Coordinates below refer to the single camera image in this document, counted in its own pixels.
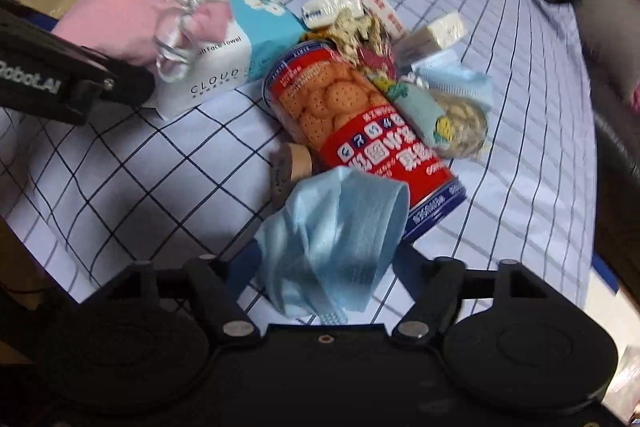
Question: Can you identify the light blue face mask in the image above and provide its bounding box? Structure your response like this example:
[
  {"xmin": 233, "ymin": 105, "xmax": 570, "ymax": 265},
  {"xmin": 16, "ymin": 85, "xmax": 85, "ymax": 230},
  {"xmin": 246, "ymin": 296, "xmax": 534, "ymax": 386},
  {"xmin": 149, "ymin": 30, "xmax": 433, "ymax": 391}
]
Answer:
[{"xmin": 255, "ymin": 167, "xmax": 410, "ymax": 325}]

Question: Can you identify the clear bag of snacks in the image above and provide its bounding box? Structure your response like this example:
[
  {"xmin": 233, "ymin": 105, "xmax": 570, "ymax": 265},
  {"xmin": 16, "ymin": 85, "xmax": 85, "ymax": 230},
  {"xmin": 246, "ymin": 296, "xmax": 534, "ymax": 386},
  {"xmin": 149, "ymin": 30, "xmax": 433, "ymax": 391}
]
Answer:
[{"xmin": 399, "ymin": 81, "xmax": 492, "ymax": 160}]

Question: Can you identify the red biscuit tin can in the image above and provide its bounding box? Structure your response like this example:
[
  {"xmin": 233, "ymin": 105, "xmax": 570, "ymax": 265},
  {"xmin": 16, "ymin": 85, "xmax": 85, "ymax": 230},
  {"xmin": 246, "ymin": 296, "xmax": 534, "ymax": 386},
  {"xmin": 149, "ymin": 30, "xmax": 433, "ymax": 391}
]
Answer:
[{"xmin": 262, "ymin": 40, "xmax": 466, "ymax": 241}]

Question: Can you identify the blue face mask on pile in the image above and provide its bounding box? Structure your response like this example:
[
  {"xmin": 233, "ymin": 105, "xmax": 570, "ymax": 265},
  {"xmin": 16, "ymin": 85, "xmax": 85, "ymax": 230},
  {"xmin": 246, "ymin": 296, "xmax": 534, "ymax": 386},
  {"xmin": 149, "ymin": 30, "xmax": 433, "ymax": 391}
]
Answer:
[{"xmin": 411, "ymin": 49, "xmax": 494, "ymax": 113}]

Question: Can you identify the cleansing towel pack blue white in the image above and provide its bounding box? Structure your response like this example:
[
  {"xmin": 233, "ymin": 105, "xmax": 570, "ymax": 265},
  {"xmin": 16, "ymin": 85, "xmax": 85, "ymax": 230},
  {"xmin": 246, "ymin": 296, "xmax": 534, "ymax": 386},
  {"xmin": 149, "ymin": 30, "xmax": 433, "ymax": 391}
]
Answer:
[{"xmin": 153, "ymin": 0, "xmax": 305, "ymax": 120}]

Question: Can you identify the small white tissue packet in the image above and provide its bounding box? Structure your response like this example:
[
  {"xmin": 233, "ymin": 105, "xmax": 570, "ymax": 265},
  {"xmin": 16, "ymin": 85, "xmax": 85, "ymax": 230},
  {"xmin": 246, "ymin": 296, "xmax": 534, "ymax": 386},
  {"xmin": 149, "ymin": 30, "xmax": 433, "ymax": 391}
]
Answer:
[{"xmin": 392, "ymin": 10, "xmax": 469, "ymax": 67}]

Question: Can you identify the white tissue pack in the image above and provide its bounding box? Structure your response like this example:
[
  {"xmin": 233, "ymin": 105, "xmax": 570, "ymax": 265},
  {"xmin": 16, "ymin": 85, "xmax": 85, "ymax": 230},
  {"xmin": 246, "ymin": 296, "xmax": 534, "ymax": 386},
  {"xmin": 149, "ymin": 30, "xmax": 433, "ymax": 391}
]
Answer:
[{"xmin": 302, "ymin": 0, "xmax": 364, "ymax": 29}]

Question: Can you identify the red printed white tape roll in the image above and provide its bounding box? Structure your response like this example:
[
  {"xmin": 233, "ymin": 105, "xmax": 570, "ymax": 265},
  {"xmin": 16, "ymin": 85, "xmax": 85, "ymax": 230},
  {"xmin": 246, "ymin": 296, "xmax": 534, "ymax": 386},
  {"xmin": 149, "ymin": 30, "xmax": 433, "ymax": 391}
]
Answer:
[{"xmin": 361, "ymin": 0, "xmax": 408, "ymax": 41}]

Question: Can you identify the grey pillow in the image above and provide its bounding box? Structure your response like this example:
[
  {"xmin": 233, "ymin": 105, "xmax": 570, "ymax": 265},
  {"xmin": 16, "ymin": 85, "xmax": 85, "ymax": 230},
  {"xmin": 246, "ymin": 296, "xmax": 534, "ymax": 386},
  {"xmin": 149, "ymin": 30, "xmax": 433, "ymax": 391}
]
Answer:
[{"xmin": 574, "ymin": 0, "xmax": 639, "ymax": 112}]

